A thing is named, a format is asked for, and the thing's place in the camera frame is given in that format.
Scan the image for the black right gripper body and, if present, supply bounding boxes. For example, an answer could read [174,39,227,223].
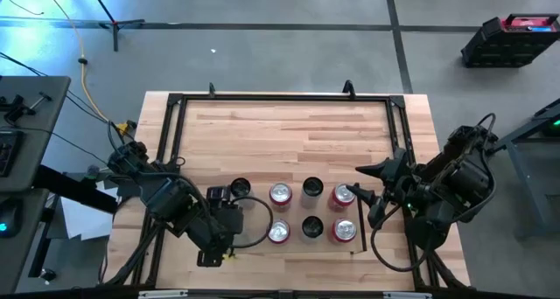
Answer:
[366,148,424,229]

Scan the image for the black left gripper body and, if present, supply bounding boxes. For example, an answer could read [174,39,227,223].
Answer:
[192,201,245,255]

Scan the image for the red Fanta soda can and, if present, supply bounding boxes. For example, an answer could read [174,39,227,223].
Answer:
[266,219,292,246]
[326,183,357,212]
[268,181,293,212]
[328,218,359,247]

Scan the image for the white Celsius slim can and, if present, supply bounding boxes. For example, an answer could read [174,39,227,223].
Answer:
[299,214,326,243]
[299,176,326,210]
[229,177,256,211]

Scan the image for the wooden shelf with black legs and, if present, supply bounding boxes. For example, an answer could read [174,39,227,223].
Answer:
[222,181,368,257]

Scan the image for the grey metal stand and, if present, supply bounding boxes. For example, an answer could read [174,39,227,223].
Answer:
[480,98,560,241]

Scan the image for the white paper sheets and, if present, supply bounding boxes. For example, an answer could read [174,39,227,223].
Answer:
[59,180,117,241]

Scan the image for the black desk beam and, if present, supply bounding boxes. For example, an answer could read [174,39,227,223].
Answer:
[32,163,120,216]

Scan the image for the black plastic crate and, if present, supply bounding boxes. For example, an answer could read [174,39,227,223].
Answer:
[460,13,560,69]

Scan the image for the grey desk with mouse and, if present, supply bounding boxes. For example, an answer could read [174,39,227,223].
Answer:
[0,188,49,296]

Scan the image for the black computer mouse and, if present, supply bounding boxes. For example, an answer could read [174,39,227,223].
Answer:
[0,201,22,240]

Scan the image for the grey desk with tools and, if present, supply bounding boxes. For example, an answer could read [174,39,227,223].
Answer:
[0,74,72,193]

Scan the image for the black keyboard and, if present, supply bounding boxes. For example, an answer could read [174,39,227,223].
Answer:
[0,130,25,177]

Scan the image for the black tripod stand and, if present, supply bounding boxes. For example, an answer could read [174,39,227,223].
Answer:
[85,0,146,53]

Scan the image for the black clamp tool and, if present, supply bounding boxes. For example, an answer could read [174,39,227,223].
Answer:
[0,91,54,122]

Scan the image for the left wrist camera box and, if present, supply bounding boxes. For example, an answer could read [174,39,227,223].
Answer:
[206,185,232,205]

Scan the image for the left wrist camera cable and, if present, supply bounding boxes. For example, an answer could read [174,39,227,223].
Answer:
[227,195,276,250]

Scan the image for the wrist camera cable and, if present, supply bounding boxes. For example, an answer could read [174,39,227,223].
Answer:
[227,195,276,250]
[369,202,429,274]

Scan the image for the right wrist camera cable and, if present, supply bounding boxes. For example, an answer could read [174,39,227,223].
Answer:
[369,202,429,274]

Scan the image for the silver metal bracket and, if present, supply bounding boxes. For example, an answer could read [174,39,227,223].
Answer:
[138,289,189,299]
[383,291,433,299]

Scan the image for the black aluminium table frame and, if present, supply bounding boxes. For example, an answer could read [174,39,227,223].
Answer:
[103,91,472,291]

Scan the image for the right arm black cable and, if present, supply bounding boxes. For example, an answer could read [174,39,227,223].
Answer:
[475,112,498,139]

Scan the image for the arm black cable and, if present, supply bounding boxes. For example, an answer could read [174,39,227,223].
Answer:
[475,112,498,139]
[106,119,129,156]

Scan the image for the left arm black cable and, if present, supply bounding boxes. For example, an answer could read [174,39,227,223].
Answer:
[106,119,129,156]

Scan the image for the red case with handle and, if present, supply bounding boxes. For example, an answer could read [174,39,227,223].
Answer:
[500,13,560,33]

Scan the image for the yellow floor cable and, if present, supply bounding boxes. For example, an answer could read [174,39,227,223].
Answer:
[41,0,137,136]

